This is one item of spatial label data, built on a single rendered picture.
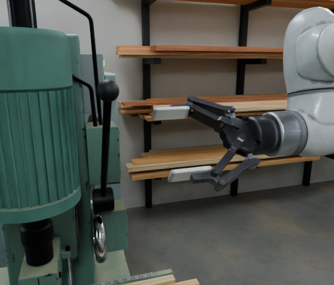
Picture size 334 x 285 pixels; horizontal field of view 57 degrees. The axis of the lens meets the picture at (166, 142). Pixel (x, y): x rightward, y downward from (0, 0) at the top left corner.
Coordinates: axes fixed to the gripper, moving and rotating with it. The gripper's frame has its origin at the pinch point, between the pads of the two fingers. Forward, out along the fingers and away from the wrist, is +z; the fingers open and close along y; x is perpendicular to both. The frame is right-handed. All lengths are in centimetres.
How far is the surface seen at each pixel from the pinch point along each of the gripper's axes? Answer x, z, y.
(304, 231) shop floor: -196, -173, 31
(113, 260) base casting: -67, 6, 0
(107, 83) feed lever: 10.0, 10.2, 4.6
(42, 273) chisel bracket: -21.9, 23.4, -12.5
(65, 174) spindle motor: -5.8, 17.5, -1.0
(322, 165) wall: -238, -276, 116
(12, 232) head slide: -28.3, 30.3, -0.9
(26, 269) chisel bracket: -23.3, 26.3, -10.8
